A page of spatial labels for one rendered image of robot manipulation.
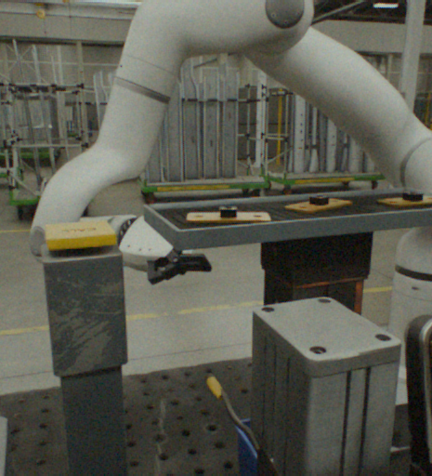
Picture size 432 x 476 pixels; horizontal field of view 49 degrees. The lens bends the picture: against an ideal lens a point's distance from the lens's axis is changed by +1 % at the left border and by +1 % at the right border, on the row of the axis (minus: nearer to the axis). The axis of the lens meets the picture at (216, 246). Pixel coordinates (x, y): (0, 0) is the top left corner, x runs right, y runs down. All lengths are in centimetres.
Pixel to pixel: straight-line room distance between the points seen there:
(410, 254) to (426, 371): 51
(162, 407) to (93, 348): 55
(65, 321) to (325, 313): 23
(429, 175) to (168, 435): 63
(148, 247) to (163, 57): 28
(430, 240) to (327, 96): 29
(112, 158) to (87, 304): 35
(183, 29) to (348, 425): 58
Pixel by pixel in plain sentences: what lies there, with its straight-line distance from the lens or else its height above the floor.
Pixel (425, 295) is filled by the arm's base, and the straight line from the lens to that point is 91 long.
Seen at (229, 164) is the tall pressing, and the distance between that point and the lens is 761.
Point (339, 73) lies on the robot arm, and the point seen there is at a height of 132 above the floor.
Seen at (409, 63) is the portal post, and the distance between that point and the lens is 753.
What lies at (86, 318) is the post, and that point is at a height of 108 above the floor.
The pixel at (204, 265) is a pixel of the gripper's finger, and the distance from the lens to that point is 65.
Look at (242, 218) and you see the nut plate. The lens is 48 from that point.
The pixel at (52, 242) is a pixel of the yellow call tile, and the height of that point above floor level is 116.
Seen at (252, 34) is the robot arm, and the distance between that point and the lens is 71.
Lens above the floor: 126
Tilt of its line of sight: 15 degrees down
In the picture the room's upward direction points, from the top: straight up
